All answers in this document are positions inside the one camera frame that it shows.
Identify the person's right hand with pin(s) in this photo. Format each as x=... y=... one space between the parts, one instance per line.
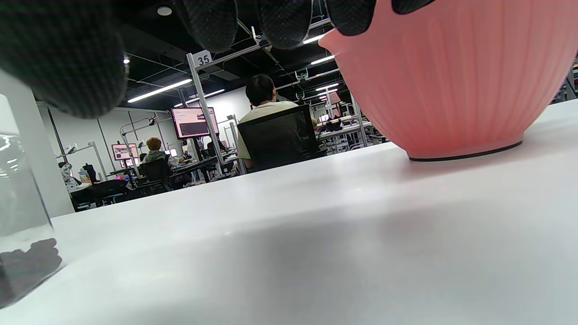
x=67 y=54

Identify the clear plastic jar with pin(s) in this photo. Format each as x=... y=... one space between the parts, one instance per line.
x=22 y=203

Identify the pink salad bowl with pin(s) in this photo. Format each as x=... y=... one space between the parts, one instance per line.
x=451 y=81

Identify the long ceiling light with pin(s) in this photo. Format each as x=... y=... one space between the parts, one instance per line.
x=207 y=95
x=158 y=91
x=323 y=59
x=327 y=86
x=314 y=39

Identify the round white ceiling fixture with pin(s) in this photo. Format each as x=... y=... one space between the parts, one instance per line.
x=164 y=11

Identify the small computer monitor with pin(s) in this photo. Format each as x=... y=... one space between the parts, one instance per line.
x=125 y=151

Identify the large computer monitor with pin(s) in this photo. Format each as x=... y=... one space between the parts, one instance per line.
x=194 y=122

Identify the black mesh office chair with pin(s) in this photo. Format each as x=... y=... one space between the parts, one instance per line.
x=280 y=140

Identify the silver metal frame post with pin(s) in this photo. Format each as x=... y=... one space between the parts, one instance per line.
x=202 y=101

